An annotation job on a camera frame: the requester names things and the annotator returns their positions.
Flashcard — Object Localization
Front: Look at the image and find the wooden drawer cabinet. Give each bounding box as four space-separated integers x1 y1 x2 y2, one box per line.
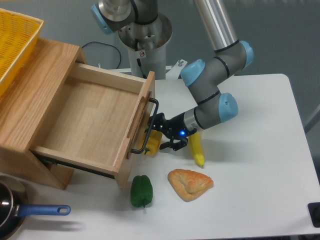
0 38 87 190

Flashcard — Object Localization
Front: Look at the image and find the open wooden drawer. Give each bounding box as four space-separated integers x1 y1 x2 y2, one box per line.
30 63 155 190

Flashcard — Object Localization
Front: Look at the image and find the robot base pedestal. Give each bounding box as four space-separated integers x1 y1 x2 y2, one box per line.
118 13 187 80

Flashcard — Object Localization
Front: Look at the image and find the black drawer handle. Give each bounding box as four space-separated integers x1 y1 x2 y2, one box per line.
130 97 159 155

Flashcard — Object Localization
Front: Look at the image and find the triangular bread pastry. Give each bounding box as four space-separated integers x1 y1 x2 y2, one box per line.
167 169 214 202

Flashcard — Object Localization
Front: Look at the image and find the yellow banana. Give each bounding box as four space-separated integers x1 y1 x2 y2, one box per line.
188 133 205 168

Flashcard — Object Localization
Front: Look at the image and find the black floor cable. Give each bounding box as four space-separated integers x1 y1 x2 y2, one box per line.
81 41 122 70

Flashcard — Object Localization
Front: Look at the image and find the yellow plastic basket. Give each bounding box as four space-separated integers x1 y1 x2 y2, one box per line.
0 8 44 96

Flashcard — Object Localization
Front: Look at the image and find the green bell pepper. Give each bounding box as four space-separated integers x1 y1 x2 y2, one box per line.
130 175 153 208

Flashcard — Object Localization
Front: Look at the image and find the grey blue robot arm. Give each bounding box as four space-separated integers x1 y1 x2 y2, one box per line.
91 0 254 151

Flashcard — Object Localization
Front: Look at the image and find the black corner device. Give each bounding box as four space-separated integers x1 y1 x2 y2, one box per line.
307 202 320 228

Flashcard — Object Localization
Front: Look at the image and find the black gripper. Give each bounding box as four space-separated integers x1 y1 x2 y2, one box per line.
145 112 197 151

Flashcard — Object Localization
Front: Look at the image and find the yellow bell pepper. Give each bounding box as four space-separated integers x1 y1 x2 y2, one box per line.
145 130 163 156

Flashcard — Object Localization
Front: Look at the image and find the blue handled frying pan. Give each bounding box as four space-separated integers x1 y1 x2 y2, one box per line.
0 175 71 240

